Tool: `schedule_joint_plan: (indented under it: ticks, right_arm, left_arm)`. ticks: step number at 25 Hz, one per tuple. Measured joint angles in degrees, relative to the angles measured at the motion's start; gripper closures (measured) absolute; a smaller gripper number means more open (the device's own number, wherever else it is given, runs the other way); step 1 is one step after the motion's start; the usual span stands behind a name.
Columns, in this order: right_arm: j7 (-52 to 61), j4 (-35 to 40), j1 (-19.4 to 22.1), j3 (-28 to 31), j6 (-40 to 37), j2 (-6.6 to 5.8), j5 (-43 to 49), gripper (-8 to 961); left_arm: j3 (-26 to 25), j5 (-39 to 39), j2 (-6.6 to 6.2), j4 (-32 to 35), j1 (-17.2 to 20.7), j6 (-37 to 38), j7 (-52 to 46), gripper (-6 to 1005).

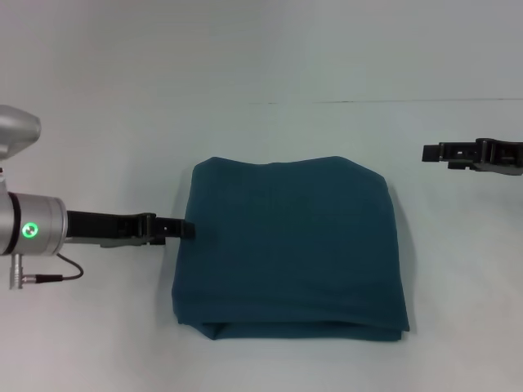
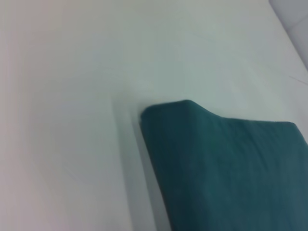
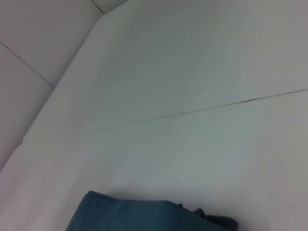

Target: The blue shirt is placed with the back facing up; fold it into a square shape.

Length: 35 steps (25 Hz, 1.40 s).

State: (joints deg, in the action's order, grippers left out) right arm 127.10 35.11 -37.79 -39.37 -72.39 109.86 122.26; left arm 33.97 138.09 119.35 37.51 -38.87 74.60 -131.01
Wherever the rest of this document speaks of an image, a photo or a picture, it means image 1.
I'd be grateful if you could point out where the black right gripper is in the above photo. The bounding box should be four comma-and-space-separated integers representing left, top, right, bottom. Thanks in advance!
422, 137, 523, 177

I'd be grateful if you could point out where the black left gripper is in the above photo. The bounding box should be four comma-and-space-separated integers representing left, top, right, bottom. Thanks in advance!
65, 209, 196, 249

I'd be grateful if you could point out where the teal blue t-shirt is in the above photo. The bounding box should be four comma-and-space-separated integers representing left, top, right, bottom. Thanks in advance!
171, 154, 411, 342

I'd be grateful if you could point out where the thin black cable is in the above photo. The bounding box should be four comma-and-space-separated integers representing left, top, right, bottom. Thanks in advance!
22, 252, 84, 283

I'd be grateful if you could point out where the silver cable connector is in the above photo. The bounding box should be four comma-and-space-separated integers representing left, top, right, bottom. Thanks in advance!
8, 255, 25, 291

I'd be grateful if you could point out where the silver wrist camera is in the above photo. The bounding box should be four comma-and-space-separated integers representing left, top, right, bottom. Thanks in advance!
0, 105, 42, 183

